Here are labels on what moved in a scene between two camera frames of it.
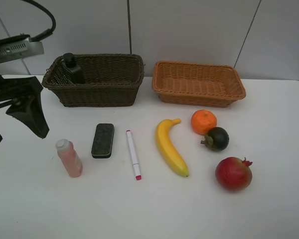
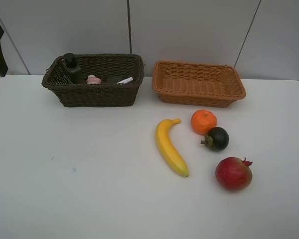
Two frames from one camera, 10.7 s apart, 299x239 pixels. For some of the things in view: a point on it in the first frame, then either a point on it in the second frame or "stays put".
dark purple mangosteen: (217, 139) stays put
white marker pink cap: (134, 161) to (125, 81)
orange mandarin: (202, 121) stays put
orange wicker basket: (199, 84) stays put
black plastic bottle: (74, 71) stays put
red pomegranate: (233, 174) stays put
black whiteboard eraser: (102, 143) to (113, 79)
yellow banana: (167, 148) stays put
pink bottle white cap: (70, 157) to (92, 79)
